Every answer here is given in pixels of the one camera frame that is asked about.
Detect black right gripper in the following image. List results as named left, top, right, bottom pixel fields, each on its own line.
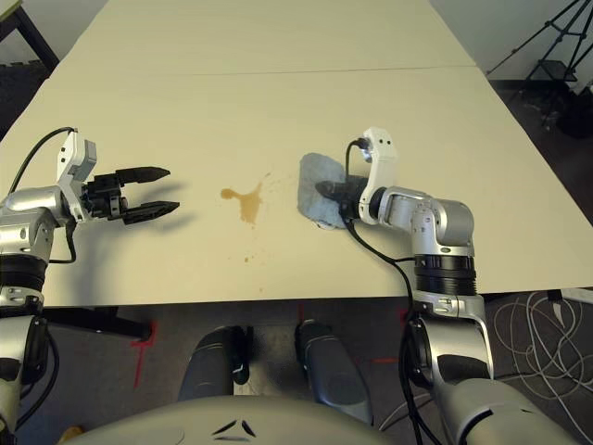
left=314, top=179, right=371, bottom=220

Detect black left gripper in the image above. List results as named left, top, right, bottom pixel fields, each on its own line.
left=82, top=165, right=182, bottom=227

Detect light blue rag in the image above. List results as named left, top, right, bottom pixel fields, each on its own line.
left=296, top=151, right=357, bottom=232

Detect large brown liquid puddle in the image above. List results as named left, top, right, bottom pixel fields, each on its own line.
left=234, top=172, right=273, bottom=227

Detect black table foot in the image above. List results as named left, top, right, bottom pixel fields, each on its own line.
left=40, top=305, right=155, bottom=340

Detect black foam floor mat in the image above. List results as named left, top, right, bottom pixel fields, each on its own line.
left=0, top=61, right=53, bottom=136

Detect grey right robot leg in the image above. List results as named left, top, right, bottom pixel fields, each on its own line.
left=295, top=319, right=373, bottom=426

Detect grey robot leg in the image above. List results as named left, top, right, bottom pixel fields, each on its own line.
left=295, top=319, right=373, bottom=426
left=177, top=324, right=254, bottom=404

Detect grey left robot leg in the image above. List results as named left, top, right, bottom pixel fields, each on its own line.
left=177, top=324, right=254, bottom=404

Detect black framed side table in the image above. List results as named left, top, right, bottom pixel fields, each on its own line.
left=0, top=0, right=61, bottom=67

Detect grey robot torso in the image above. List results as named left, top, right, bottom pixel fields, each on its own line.
left=58, top=395, right=396, bottom=445

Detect black step stool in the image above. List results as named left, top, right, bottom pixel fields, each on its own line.
left=526, top=57, right=579, bottom=85

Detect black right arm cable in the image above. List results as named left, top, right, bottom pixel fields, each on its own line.
left=344, top=135, right=430, bottom=445

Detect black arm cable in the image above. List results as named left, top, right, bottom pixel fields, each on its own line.
left=7, top=126, right=78, bottom=432
left=344, top=135, right=430, bottom=445

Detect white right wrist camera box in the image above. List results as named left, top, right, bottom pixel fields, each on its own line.
left=358, top=126, right=400, bottom=226

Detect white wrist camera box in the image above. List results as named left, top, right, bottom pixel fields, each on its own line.
left=55, top=130, right=100, bottom=223
left=358, top=126, right=400, bottom=226

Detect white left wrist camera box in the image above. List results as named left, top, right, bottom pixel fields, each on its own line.
left=55, top=130, right=100, bottom=223

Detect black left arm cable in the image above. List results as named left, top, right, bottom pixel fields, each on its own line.
left=7, top=126, right=78, bottom=432

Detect single white floor cable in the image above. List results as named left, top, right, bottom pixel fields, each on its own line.
left=378, top=396, right=412, bottom=431

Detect tangled white floor cables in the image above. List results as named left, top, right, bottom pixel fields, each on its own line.
left=492, top=290, right=593, bottom=419

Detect black camera tripod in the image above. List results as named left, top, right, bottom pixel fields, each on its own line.
left=486, top=0, right=593, bottom=79

